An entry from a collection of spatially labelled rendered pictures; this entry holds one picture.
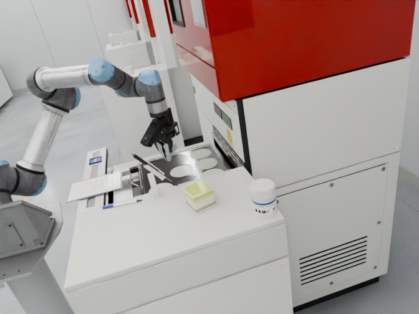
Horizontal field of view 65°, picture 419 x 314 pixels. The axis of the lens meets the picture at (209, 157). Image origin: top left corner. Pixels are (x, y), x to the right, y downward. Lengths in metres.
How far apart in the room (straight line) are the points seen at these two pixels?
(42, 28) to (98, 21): 1.30
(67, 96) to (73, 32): 7.71
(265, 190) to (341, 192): 0.67
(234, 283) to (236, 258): 0.10
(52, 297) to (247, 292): 0.91
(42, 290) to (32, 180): 0.46
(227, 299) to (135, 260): 0.32
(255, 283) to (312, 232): 0.56
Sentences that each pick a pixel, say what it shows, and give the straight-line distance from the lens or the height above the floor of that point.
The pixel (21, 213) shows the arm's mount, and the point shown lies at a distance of 1.36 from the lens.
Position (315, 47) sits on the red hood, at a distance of 1.23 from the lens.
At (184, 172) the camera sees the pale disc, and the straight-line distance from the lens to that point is 1.41.
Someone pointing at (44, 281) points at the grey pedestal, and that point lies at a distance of 1.63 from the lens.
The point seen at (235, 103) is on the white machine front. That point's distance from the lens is 1.15.
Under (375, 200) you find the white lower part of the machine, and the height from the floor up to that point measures 0.60.
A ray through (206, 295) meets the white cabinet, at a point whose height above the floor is 0.77.
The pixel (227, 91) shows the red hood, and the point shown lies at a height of 1.26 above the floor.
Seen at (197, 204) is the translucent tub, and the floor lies 1.00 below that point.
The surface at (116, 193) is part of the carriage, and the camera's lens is 1.45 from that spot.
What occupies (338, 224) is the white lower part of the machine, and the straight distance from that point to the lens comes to 1.64.
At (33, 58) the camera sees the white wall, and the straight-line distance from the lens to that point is 9.46.
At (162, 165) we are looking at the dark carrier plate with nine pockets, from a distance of 1.51.
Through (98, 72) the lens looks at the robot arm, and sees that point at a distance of 1.17.
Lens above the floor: 1.58
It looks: 27 degrees down
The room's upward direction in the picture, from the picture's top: 11 degrees counter-clockwise
